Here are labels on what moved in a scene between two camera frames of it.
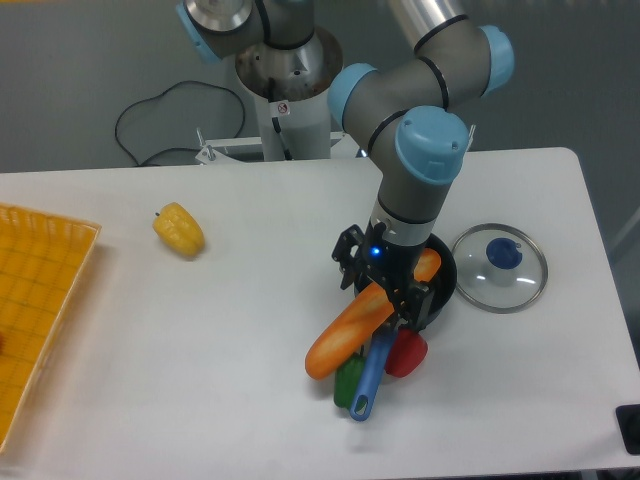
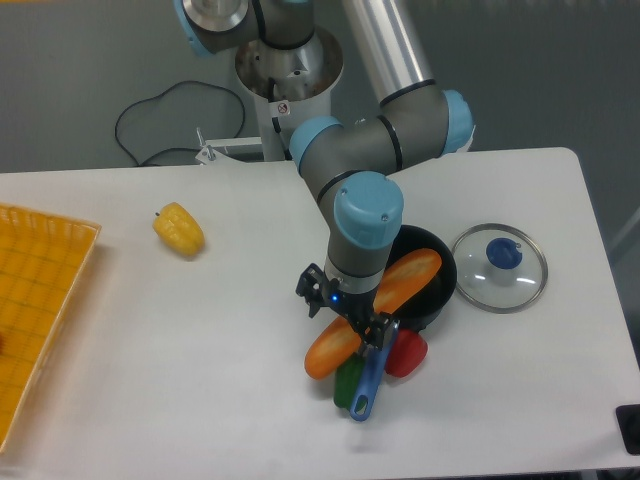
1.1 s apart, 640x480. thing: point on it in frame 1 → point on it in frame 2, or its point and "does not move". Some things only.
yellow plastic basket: [43, 260] does not move
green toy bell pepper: [347, 378] does not move
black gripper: [394, 264] → [372, 326]
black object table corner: [628, 418] does not move
